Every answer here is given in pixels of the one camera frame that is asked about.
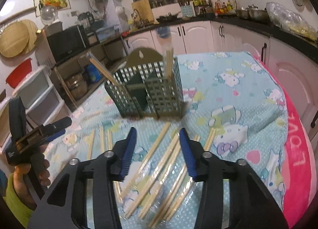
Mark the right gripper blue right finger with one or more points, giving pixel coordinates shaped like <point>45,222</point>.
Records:
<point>251,203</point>

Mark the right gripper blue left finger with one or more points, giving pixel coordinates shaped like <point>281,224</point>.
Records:
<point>64,203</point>

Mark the wooden chopstick pair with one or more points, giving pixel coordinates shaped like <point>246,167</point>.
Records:
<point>116,184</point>
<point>168,56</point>
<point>111,77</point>
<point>153,177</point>
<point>174,199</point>
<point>90,144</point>
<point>145,160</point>

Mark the person left hand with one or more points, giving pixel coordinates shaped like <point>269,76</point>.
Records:
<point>20,186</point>

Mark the white plastic drawer unit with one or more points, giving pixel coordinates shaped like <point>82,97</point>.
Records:
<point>43,104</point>

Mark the pink love towel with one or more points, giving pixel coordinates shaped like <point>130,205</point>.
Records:
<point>298,169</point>

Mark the red plastic basin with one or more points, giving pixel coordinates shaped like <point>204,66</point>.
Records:
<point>19,73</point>

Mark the stacked steel pots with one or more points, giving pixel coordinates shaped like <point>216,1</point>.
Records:
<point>77,85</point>

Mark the hello kitty table cloth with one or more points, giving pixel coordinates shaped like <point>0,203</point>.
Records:
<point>229,92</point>

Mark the blue canister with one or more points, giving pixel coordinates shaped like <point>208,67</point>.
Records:
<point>93,73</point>

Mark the round bamboo tray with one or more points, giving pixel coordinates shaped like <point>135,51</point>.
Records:
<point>14,39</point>

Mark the black microwave oven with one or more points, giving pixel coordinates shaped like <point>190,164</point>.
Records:
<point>68,43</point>

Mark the green plastic utensil basket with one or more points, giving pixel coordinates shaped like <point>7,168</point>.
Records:
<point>147,86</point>

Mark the wooden cutting board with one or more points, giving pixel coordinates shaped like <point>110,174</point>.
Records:
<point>144,10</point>

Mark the steel pot on counter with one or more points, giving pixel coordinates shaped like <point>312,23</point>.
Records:
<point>258,14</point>

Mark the clear plastic bag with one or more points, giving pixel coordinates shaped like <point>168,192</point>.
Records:
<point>290,21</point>

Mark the black wok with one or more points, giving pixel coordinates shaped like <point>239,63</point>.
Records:
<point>168,18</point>

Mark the blue knife block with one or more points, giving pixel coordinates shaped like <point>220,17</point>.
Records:
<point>187,10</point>

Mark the glass lid on wall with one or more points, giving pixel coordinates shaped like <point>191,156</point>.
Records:
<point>49,14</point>

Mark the fruit picture frame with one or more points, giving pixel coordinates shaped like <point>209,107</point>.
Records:
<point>59,4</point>

